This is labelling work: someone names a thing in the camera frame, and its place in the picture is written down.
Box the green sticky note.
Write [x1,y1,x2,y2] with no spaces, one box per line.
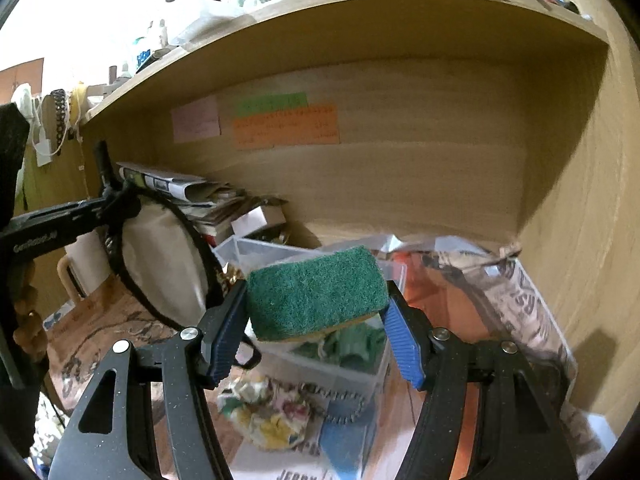
[234,92,308,118]

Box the cream thermos mug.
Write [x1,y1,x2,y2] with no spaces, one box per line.
[56,231,111,304]

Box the green knitted cloth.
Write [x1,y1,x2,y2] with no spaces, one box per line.
[292,323,386,374]

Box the black beaded bracelet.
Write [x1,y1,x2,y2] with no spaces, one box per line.
[299,383,369,426]

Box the wooden shelf board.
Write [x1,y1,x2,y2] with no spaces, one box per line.
[81,0,608,126]

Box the small white card box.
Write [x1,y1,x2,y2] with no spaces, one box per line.
[231,205,286,237]

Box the rolled newspaper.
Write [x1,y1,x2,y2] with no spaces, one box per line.
[117,162,215,203]

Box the white charger with cable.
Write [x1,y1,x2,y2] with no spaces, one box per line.
[11,82,56,167]

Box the person's left hand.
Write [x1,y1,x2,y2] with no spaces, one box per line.
[13,262,48,363]

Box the stack of books and papers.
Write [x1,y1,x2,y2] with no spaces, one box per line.
[180,188,288,247]

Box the floral fabric scrunchie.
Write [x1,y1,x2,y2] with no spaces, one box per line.
[216,375,312,451]

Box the pink sticky note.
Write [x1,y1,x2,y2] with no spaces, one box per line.
[170,96,220,144]

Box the green scouring sponge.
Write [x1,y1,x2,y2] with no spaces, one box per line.
[247,246,388,342]

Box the orange sticky note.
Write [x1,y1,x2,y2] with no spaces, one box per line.
[232,105,341,150]

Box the black chain headband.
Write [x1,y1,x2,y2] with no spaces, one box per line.
[51,89,70,155]

